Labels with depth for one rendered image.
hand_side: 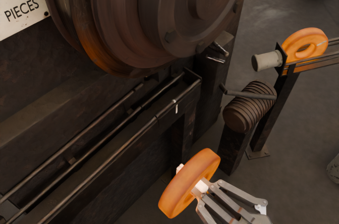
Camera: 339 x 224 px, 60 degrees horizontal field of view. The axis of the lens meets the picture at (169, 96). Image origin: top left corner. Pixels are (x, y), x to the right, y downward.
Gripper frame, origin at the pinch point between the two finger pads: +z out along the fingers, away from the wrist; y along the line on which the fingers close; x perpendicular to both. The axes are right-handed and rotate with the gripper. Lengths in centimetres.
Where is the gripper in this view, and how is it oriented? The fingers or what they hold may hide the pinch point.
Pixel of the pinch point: (191, 180)
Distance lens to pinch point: 60.3
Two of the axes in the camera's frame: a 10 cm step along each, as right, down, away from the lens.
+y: 6.8, -5.8, 4.5
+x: 0.3, -5.9, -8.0
